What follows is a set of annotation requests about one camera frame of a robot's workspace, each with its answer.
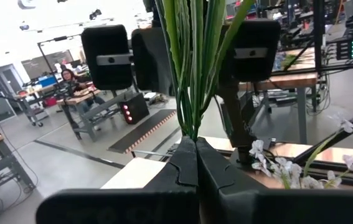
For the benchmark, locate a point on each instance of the blue flower bunch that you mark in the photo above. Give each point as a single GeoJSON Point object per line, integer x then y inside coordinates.
{"type": "Point", "coordinates": [196, 62]}

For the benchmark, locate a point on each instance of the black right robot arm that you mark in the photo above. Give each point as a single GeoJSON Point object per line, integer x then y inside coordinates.
{"type": "Point", "coordinates": [237, 124]}

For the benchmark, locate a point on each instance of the white power strip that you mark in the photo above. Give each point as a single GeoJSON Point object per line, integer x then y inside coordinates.
{"type": "Point", "coordinates": [149, 96]}

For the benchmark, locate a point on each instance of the white veined flower bunch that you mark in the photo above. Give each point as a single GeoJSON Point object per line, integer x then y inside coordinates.
{"type": "Point", "coordinates": [288, 171]}

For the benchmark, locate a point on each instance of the black mat orange-striped edge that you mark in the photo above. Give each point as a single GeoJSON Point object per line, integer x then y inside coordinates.
{"type": "Point", "coordinates": [145, 130]}

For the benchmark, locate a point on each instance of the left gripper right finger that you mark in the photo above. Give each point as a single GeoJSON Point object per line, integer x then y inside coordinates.
{"type": "Point", "coordinates": [216, 174]}

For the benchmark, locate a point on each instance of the person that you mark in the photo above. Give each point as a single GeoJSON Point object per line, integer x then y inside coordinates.
{"type": "Point", "coordinates": [67, 76]}

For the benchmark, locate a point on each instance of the black metal table frame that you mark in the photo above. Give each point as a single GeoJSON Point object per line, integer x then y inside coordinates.
{"type": "Point", "coordinates": [335, 140]}

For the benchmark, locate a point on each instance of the neighbouring wooden workstation table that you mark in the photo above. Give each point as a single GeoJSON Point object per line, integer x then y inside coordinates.
{"type": "Point", "coordinates": [288, 81]}

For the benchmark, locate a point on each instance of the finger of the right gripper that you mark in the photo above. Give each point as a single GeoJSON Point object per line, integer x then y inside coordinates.
{"type": "Point", "coordinates": [107, 40]}
{"type": "Point", "coordinates": [254, 34]}

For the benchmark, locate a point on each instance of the grey wheeled cart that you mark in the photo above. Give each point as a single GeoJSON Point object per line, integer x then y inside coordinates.
{"type": "Point", "coordinates": [30, 105]}

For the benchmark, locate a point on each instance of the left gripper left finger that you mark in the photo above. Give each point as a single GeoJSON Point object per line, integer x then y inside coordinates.
{"type": "Point", "coordinates": [182, 168]}

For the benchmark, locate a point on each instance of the black box green lights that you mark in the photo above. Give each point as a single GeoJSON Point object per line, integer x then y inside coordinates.
{"type": "Point", "coordinates": [344, 49]}

